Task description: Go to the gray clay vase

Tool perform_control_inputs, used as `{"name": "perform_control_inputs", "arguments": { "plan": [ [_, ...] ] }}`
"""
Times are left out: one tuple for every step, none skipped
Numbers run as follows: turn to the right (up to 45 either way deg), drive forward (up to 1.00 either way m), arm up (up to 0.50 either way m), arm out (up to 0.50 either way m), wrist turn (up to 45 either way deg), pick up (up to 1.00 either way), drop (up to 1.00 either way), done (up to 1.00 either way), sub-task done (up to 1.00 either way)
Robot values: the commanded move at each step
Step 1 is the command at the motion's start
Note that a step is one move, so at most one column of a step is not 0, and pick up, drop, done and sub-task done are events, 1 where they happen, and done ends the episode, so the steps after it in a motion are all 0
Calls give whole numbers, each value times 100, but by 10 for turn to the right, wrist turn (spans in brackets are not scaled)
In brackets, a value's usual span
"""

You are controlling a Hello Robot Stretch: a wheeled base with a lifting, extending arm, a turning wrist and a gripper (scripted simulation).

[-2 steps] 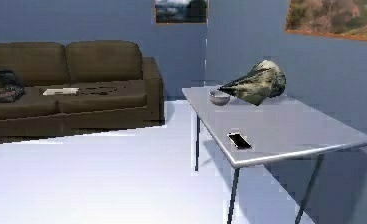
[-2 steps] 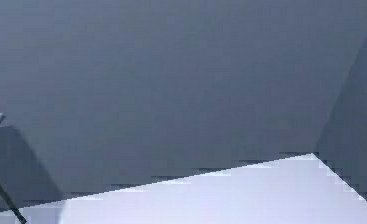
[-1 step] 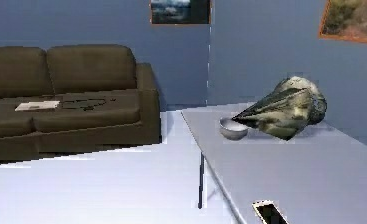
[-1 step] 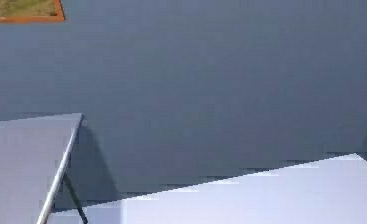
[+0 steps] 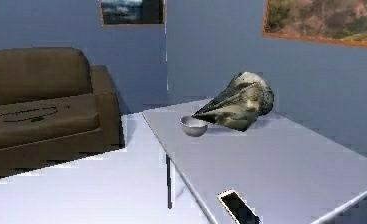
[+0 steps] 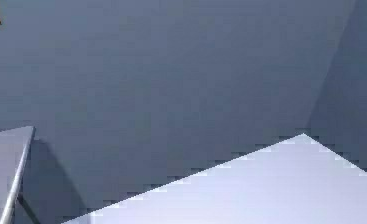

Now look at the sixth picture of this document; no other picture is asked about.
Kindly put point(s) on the grey table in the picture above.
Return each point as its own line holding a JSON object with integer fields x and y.
{"x": 6, "y": 160}

